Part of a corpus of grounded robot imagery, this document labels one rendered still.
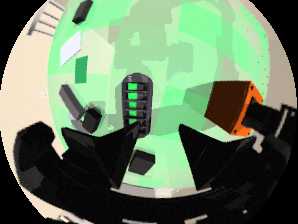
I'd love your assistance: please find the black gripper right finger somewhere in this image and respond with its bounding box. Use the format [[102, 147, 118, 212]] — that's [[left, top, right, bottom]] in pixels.
[[178, 124, 258, 192]]

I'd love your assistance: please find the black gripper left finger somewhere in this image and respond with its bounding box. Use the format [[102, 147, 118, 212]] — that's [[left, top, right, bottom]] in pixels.
[[60, 120, 141, 189]]

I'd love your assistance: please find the white flat rectangular sheet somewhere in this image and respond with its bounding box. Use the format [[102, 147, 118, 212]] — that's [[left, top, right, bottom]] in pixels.
[[60, 30, 81, 68]]

